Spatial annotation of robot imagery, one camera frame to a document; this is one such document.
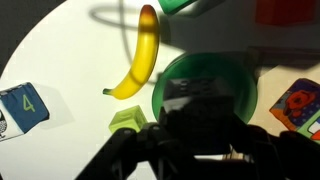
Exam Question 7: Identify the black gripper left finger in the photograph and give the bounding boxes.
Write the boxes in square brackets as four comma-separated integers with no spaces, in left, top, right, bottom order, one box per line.
[74,122,188,180]

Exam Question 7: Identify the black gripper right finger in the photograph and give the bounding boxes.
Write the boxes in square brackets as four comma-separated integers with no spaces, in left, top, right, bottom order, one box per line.
[229,114,320,180]

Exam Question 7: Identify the small yellow-green cube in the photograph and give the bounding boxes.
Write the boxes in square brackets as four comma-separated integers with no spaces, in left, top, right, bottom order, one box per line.
[108,104,149,134]

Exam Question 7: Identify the patterned number cube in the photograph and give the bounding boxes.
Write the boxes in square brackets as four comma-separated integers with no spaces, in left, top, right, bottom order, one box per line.
[0,82,51,143]

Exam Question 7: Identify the green block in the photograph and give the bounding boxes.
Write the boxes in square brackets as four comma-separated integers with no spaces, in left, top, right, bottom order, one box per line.
[157,0,199,15]

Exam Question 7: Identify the green translucent bowl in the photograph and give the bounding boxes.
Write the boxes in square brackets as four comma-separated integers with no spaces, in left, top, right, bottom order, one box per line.
[151,52,259,125]

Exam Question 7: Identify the yellow toy banana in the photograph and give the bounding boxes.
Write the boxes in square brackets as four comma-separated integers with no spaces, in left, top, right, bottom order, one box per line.
[102,4,160,101]

